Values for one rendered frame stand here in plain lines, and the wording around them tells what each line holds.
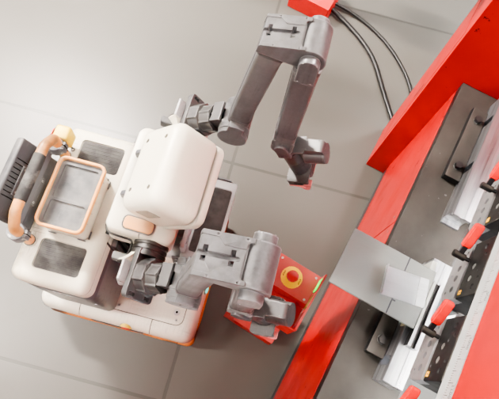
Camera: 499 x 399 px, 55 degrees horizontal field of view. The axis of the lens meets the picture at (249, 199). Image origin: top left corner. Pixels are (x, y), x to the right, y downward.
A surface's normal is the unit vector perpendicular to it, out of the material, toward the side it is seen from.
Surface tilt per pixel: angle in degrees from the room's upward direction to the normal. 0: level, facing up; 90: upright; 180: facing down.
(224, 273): 13
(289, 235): 0
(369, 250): 0
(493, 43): 90
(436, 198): 0
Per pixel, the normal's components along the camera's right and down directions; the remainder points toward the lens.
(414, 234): 0.08, -0.32
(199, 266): -0.14, -0.38
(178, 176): 0.71, -0.07
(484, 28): -0.48, 0.81
